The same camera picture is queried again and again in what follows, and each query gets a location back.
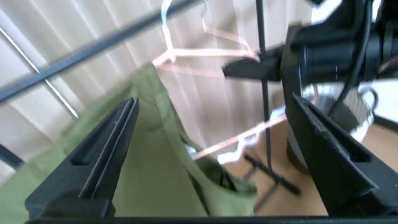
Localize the black cable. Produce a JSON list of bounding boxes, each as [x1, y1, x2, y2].
[[328, 0, 376, 116]]

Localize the green sleeveless top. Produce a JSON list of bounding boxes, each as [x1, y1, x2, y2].
[[0, 63, 259, 218]]

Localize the black clothes rack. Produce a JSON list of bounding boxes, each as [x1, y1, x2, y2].
[[0, 0, 301, 212]]

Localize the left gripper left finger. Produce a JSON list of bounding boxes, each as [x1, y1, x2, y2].
[[24, 96, 141, 218]]

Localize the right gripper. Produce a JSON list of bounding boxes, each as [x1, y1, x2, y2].
[[222, 26, 357, 108]]

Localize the white laundry basket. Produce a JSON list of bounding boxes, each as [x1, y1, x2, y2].
[[286, 82, 379, 175]]

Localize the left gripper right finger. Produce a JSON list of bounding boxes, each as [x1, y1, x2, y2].
[[292, 93, 398, 217]]

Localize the beige curtain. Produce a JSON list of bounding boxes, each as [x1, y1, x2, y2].
[[0, 0, 315, 184]]

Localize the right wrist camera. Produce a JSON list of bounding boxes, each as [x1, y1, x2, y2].
[[290, 0, 368, 46]]

